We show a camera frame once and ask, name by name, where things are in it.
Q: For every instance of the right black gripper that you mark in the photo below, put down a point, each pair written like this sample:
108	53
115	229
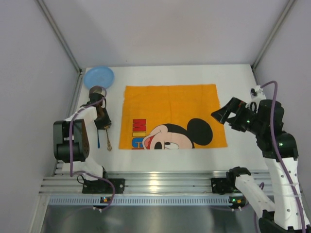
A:
236	114

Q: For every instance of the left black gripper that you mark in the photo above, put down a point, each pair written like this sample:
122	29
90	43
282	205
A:
102	123

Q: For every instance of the gold metal spoon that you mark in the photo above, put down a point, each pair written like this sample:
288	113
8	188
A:
109	146

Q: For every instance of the orange Mickey Mouse placemat cloth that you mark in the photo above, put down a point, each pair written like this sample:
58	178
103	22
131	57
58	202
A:
171	117

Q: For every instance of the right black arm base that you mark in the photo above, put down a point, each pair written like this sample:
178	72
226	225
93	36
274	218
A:
223	186

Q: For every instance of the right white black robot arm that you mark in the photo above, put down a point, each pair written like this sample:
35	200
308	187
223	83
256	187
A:
285	214

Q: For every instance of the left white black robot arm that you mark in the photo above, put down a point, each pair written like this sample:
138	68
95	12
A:
76	138

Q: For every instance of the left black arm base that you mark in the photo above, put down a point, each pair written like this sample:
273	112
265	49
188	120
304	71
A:
101	187

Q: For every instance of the blue plastic fork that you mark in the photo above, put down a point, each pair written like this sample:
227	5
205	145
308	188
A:
98	140

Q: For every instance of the cream metal cup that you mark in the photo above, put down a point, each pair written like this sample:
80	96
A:
98	90

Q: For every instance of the blue plastic plate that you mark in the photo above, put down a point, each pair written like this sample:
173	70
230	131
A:
99	76

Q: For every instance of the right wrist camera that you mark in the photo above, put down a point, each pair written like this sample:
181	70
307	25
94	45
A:
257	91

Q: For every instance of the slotted white cable duct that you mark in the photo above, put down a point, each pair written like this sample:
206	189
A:
148	200

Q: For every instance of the right vertical aluminium frame post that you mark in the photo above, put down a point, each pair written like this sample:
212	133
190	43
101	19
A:
273	32

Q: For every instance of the vertical aluminium frame post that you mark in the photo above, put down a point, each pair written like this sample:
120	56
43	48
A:
273	32
52	23

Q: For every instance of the left vertical aluminium frame post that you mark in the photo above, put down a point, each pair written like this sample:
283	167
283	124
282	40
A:
52	23

